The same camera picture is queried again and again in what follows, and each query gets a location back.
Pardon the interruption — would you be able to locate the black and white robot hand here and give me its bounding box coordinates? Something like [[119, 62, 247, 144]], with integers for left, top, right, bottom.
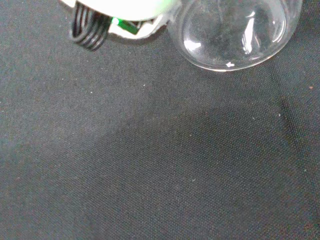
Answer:
[[57, 0, 181, 52]]

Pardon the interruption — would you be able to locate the black bench cloth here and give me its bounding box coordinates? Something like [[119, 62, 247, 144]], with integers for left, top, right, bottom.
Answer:
[[0, 0, 320, 240]]

